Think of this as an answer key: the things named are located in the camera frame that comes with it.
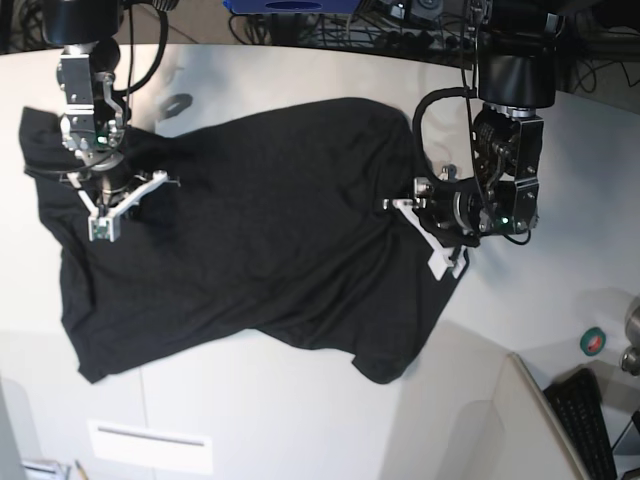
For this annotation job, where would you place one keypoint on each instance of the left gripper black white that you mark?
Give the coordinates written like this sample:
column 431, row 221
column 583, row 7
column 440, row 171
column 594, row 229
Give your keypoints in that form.
column 443, row 219

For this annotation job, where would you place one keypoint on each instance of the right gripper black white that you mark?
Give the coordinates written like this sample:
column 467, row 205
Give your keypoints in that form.
column 110, row 189

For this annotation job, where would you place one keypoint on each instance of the black t-shirt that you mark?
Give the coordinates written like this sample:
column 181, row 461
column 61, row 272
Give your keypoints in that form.
column 272, row 222

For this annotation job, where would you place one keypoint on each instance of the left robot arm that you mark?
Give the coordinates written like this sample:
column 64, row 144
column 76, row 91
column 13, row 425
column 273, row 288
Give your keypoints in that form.
column 513, row 75

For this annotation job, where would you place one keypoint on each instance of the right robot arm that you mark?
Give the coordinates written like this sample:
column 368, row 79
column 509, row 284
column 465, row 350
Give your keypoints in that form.
column 96, row 115

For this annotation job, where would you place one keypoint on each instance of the green tape roll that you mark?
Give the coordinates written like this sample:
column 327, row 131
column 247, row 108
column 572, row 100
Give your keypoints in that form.
column 593, row 341

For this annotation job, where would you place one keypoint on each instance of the blue box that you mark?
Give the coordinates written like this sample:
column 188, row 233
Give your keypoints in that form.
column 291, row 6

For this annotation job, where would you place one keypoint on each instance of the black keyboard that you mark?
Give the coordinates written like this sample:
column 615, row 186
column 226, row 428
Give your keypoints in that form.
column 576, row 402

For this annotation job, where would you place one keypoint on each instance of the silver metal cylinder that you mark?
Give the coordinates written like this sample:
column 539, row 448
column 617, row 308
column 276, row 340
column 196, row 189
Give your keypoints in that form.
column 629, row 360

